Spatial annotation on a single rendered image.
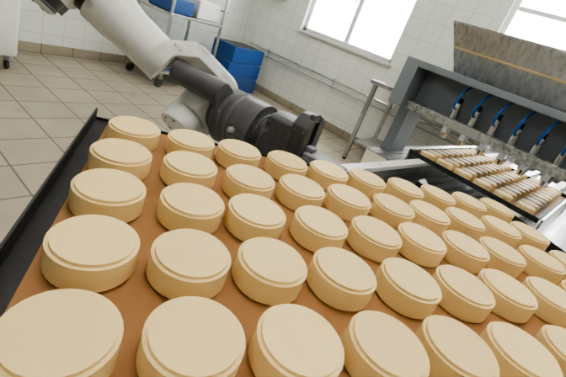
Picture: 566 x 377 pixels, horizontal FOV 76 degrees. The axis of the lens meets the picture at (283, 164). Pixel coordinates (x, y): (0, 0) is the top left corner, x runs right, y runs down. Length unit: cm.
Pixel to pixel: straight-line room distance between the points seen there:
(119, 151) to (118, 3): 30
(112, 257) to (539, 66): 117
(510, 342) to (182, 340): 22
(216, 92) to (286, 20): 496
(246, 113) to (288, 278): 32
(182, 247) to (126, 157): 12
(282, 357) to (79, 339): 9
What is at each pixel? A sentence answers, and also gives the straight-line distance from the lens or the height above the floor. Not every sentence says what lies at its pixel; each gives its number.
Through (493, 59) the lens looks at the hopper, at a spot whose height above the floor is 125.
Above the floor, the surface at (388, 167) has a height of 90.
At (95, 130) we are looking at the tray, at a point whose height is 100.
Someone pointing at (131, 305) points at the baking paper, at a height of 100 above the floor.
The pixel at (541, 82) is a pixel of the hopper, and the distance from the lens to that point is 126.
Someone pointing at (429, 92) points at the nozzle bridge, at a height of 109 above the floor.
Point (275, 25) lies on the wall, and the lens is 557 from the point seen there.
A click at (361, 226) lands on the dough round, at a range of 35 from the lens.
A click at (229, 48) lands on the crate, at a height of 55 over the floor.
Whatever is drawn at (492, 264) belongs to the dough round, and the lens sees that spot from 46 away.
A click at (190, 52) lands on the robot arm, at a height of 107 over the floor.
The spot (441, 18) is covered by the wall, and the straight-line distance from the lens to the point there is 451.
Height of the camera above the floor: 117
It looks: 21 degrees down
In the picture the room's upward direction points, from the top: 21 degrees clockwise
